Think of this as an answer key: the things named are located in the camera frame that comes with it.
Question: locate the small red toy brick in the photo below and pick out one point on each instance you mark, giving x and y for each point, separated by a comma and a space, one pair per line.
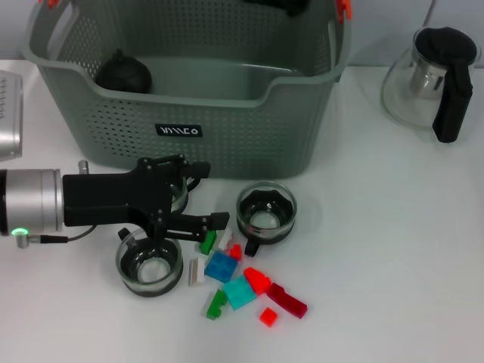
236, 252

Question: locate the grey-green perforated storage bin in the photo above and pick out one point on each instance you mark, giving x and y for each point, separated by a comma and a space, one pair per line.
246, 125

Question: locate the blue toy brick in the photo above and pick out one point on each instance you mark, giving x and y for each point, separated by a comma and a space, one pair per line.
221, 267

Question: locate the black round teapot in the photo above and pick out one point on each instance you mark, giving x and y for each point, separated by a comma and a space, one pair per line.
125, 77

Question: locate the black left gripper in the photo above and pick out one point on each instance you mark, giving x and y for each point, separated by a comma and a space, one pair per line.
106, 196

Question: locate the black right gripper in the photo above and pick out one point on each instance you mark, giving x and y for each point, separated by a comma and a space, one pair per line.
295, 7

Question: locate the cyan toy brick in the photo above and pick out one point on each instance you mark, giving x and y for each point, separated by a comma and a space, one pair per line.
239, 293

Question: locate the orange bin rim piece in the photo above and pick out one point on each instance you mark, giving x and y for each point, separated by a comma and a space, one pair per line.
345, 9

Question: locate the green toy brick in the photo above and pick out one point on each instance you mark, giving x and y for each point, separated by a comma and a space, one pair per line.
216, 305
207, 245

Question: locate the red sloped toy brick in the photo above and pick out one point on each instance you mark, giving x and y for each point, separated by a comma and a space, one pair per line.
257, 280

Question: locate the white toy brick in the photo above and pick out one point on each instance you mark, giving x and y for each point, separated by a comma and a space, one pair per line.
196, 272
225, 239

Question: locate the glass teacup black base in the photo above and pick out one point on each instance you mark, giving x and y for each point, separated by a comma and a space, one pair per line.
264, 235
151, 285
181, 200

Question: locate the dark red toy brick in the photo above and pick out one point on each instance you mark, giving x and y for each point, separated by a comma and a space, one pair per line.
287, 300

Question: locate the red square toy brick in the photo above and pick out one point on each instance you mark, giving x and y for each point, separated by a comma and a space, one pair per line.
268, 317

